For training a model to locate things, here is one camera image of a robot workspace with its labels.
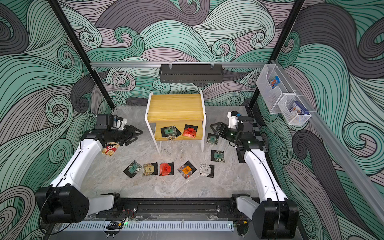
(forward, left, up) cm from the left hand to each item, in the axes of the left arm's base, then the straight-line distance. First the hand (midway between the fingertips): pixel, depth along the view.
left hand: (140, 132), depth 78 cm
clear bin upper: (+20, -73, +9) cm, 76 cm away
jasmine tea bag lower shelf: (+3, -16, -4) cm, 16 cm away
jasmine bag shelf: (-11, +8, -22) cm, 26 cm away
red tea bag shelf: (+6, -27, -6) cm, 28 cm away
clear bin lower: (0, -74, +13) cm, 75 cm away
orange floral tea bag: (-11, -25, -22) cm, 35 cm away
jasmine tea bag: (-2, -44, -21) cm, 49 cm away
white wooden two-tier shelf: (+4, -18, +9) cm, 20 cm away
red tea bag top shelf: (-12, -13, -21) cm, 27 cm away
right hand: (+3, -41, +2) cm, 41 cm away
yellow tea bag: (-11, -3, -22) cm, 25 cm away
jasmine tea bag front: (+10, -42, -21) cm, 49 cm away
